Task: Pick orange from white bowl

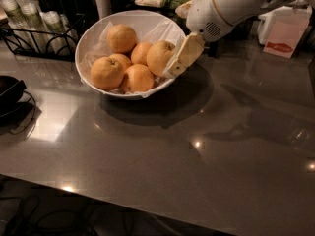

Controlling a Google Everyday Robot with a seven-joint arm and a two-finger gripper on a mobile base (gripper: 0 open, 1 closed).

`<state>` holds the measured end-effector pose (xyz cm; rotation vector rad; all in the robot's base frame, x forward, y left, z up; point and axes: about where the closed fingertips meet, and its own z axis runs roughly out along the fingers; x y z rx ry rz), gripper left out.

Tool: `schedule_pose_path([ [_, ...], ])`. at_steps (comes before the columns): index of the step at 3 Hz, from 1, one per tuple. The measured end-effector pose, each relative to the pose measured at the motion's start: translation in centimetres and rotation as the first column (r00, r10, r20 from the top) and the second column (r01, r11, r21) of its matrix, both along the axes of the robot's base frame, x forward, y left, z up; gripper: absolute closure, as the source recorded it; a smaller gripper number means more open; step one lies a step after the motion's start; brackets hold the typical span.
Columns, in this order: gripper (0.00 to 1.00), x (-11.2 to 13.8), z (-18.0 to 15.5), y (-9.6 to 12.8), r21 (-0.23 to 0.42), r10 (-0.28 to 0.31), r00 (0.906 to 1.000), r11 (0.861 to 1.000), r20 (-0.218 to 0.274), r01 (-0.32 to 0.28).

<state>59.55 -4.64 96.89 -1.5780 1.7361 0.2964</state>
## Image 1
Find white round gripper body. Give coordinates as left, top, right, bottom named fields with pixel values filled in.
left=186, top=0, right=260, bottom=42

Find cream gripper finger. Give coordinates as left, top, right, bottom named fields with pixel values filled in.
left=163, top=32, right=205, bottom=79
left=175, top=36, right=185, bottom=55

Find large orange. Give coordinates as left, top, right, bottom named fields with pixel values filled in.
left=147, top=40, right=175, bottom=77

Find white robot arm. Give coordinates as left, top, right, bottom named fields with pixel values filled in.
left=163, top=0, right=315, bottom=78

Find clear plastic bowl liner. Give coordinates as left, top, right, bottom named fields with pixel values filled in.
left=79, top=18, right=185, bottom=99

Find white bowl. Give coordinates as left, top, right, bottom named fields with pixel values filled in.
left=74, top=10, right=187, bottom=101

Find orange centre back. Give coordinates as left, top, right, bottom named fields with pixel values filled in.
left=131, top=42, right=152, bottom=65

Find orange front middle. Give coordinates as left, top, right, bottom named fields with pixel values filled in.
left=121, top=64, right=155, bottom=93

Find red and white card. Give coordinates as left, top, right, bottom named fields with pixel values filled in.
left=264, top=19, right=310, bottom=58

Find orange top back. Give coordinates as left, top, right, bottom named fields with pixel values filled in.
left=106, top=24, right=137, bottom=53

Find small orange centre left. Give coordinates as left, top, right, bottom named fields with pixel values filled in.
left=110, top=53, right=132, bottom=70

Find orange front left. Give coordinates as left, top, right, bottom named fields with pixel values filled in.
left=90, top=57, right=124, bottom=90

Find white cylinder container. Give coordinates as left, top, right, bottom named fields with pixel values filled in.
left=91, top=0, right=113, bottom=20

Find paper cup stack right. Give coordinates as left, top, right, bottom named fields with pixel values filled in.
left=41, top=11, right=78, bottom=56

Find paper cup stack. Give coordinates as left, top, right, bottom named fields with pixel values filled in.
left=41, top=11, right=78, bottom=56
left=1, top=0, right=31, bottom=49
left=21, top=3, right=48, bottom=54

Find paper cup stack middle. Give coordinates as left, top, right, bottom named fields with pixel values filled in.
left=21, top=3, right=48, bottom=54

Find paper cup stack left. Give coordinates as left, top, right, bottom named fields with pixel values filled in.
left=1, top=0, right=31, bottom=49

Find black wire cup rack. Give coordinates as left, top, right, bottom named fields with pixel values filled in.
left=0, top=14, right=85, bottom=62

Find black pan with wire stand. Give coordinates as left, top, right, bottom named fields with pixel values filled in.
left=0, top=76, right=36, bottom=135

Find black cables under table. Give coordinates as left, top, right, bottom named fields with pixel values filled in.
left=0, top=194, right=139, bottom=236

